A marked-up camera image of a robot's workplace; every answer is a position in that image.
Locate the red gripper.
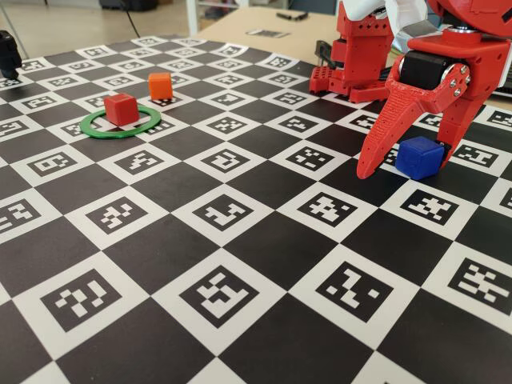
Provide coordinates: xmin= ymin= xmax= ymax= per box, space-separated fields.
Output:
xmin=357 ymin=34 xmax=508 ymax=179

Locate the blue cube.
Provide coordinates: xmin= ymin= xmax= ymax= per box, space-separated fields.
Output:
xmin=394 ymin=135 xmax=446 ymax=181

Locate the orange cube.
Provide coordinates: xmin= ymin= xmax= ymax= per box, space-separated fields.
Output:
xmin=147 ymin=72 xmax=174 ymax=101

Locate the red cube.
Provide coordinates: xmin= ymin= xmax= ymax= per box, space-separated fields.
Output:
xmin=103 ymin=93 xmax=140 ymax=126

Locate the printed marker paper sheet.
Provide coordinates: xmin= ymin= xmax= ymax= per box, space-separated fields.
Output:
xmin=246 ymin=27 xmax=291 ymax=39

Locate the black white marker checkerboard mat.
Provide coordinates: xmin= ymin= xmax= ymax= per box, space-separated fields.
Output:
xmin=0 ymin=34 xmax=512 ymax=384

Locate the black furniture base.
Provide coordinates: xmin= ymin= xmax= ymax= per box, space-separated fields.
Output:
xmin=98 ymin=0 xmax=160 ymax=12

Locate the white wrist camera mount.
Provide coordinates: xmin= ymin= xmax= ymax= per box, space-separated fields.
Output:
xmin=344 ymin=0 xmax=441 ymax=43

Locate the white metal frame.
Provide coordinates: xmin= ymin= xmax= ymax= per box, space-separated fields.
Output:
xmin=185 ymin=0 xmax=241 ymax=38

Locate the green flat ring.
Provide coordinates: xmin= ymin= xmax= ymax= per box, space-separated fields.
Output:
xmin=78 ymin=106 xmax=162 ymax=140

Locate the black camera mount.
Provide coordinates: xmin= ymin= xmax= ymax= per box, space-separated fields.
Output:
xmin=0 ymin=30 xmax=23 ymax=79

